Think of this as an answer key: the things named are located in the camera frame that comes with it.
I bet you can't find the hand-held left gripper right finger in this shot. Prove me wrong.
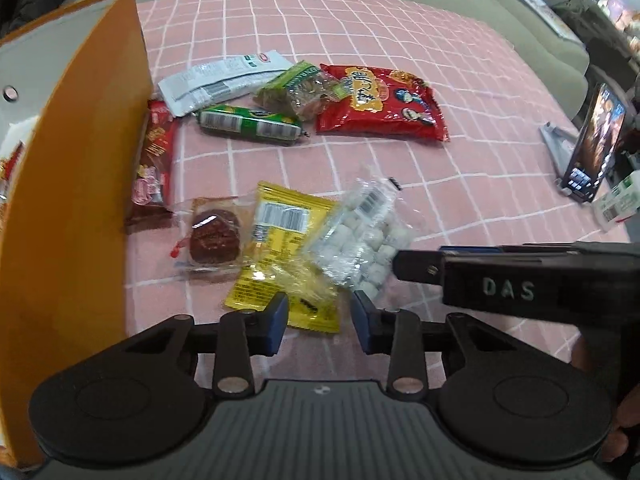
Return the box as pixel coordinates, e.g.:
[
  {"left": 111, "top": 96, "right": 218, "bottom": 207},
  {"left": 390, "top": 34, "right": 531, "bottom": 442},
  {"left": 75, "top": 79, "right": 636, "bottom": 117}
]
[{"left": 351, "top": 290, "right": 523, "bottom": 397}]

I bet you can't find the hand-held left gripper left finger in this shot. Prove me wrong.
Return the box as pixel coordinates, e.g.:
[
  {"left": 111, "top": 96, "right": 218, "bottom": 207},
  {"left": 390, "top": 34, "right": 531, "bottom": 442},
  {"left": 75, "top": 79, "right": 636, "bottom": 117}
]
[{"left": 120, "top": 291, "right": 291, "bottom": 397}]

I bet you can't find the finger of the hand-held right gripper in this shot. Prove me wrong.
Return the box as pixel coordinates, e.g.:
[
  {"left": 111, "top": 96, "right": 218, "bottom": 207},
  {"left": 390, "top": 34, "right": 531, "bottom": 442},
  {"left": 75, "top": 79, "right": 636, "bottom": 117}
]
[
  {"left": 394, "top": 247, "right": 446, "bottom": 287},
  {"left": 439, "top": 244, "right": 526, "bottom": 255}
]

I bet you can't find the clear bag of white candies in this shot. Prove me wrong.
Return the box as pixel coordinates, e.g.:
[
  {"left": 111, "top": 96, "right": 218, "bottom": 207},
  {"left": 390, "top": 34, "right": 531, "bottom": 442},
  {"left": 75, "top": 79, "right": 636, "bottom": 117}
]
[{"left": 305, "top": 175, "right": 426, "bottom": 306}]

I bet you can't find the yellow snack packet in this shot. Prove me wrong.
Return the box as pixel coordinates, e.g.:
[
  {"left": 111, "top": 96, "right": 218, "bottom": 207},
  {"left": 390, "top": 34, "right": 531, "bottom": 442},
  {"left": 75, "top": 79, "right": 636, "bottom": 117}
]
[{"left": 222, "top": 180, "right": 343, "bottom": 335}]

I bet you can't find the round brown cake packet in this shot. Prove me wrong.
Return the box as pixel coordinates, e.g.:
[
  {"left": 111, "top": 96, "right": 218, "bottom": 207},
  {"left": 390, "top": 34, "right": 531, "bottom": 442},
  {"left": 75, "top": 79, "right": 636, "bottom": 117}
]
[{"left": 170, "top": 195, "right": 256, "bottom": 281}]

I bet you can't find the red chips bag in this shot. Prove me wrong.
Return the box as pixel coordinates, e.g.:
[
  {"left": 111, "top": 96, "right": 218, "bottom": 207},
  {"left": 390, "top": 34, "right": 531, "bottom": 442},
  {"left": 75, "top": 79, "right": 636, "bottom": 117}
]
[{"left": 315, "top": 62, "right": 451, "bottom": 143}]

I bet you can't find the dark red snack packet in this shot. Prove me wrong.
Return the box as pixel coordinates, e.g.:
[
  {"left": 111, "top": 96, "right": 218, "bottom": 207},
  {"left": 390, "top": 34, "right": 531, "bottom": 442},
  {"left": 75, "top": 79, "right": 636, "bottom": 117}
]
[{"left": 124, "top": 100, "right": 178, "bottom": 233}]

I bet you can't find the green snack roll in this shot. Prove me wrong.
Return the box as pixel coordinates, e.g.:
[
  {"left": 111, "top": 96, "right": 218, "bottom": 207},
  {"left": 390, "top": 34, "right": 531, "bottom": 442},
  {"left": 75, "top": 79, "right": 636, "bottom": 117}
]
[{"left": 197, "top": 104, "right": 311, "bottom": 147}]

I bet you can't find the green clear cookie packet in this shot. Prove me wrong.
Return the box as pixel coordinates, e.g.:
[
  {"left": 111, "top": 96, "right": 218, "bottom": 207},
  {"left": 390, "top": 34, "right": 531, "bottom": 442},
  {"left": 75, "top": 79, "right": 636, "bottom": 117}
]
[{"left": 255, "top": 60, "right": 346, "bottom": 121}]

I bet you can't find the orange cardboard box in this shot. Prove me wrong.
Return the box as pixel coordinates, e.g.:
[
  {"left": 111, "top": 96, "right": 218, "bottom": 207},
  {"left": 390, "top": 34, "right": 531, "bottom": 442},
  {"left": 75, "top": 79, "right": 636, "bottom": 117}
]
[{"left": 0, "top": 0, "right": 153, "bottom": 468}]

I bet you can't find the person's right hand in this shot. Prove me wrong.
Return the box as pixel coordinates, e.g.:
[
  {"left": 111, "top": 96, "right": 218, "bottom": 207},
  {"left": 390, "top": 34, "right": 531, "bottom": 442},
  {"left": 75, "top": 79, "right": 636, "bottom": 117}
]
[{"left": 570, "top": 332, "right": 640, "bottom": 463}]

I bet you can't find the pink checked tablecloth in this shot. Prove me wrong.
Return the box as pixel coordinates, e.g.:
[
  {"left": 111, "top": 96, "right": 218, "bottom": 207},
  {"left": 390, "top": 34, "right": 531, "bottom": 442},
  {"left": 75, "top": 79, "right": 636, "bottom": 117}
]
[{"left": 122, "top": 0, "right": 631, "bottom": 396}]

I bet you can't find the grey phone stand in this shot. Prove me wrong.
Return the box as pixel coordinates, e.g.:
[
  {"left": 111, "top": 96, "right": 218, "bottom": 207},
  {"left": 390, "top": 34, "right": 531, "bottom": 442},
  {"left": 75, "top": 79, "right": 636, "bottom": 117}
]
[{"left": 539, "top": 121, "right": 586, "bottom": 196}]

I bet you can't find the white green carton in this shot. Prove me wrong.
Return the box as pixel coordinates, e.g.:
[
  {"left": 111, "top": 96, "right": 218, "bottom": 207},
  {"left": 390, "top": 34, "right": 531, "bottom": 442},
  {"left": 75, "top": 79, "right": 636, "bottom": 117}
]
[{"left": 595, "top": 170, "right": 640, "bottom": 233}]

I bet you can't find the smartphone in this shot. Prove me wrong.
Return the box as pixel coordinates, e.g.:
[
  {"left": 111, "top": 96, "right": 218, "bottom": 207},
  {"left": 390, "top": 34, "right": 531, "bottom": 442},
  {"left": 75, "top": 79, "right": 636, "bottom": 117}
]
[{"left": 562, "top": 82, "right": 628, "bottom": 203}]

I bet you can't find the white snack packet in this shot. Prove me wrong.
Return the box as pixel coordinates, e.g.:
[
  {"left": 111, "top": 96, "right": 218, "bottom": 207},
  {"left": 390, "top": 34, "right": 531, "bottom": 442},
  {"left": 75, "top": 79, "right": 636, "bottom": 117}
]
[{"left": 157, "top": 50, "right": 293, "bottom": 118}]

